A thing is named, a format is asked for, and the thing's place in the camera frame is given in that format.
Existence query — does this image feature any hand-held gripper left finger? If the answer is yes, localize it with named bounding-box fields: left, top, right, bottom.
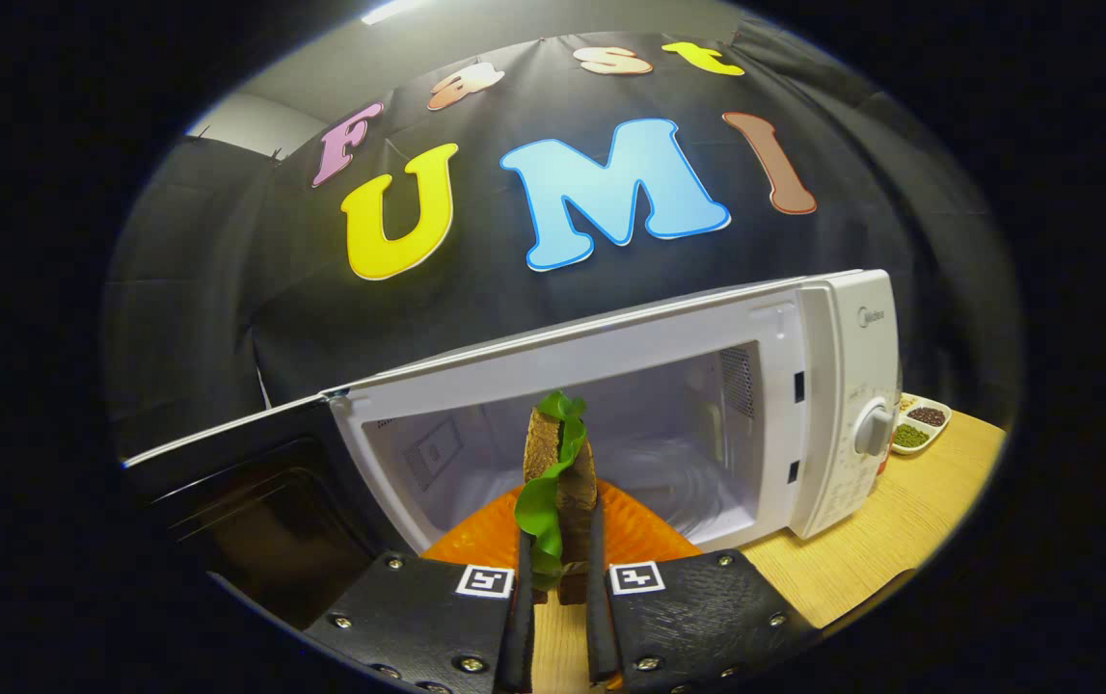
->
left=305, top=485, right=536, bottom=694

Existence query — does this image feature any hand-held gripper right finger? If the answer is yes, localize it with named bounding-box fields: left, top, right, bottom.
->
left=586, top=480, right=822, bottom=694

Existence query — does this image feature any brown bread lettuce sandwich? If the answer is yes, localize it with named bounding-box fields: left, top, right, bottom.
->
left=514, top=389, right=602, bottom=606

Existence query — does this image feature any white microwave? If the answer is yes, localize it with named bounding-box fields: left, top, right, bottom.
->
left=121, top=268, right=904, bottom=632

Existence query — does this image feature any black backdrop cloth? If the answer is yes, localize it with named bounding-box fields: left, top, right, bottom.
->
left=101, top=29, right=1026, bottom=459

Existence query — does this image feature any white divided bean dish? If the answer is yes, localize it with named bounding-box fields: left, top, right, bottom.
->
left=890, top=393, right=953, bottom=456

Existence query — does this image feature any large ceiling light panel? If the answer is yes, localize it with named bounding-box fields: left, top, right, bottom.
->
left=360, top=0, right=438, bottom=27

